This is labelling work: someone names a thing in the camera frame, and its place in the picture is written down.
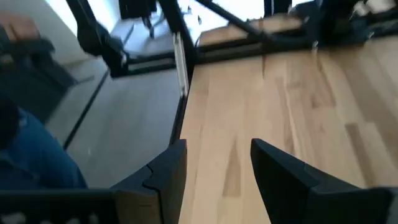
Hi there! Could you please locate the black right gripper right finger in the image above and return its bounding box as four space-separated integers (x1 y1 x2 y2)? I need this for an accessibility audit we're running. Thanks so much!
251 138 398 224

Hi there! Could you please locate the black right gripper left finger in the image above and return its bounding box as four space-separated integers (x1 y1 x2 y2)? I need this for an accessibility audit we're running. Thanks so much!
110 139 188 224

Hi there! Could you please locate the person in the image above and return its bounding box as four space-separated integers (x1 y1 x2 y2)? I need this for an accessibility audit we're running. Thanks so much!
0 98 88 190

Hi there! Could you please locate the black chair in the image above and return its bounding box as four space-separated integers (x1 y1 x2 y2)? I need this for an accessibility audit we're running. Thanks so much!
118 0 165 40

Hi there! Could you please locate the person's hand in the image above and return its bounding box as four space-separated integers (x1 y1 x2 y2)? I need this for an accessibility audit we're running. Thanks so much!
0 11 40 43

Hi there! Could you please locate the silver bracket plate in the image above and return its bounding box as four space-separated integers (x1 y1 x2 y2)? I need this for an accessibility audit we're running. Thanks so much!
172 30 190 97

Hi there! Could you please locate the black aluminium table frame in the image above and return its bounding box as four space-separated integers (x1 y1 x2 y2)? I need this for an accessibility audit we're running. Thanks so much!
67 0 398 147

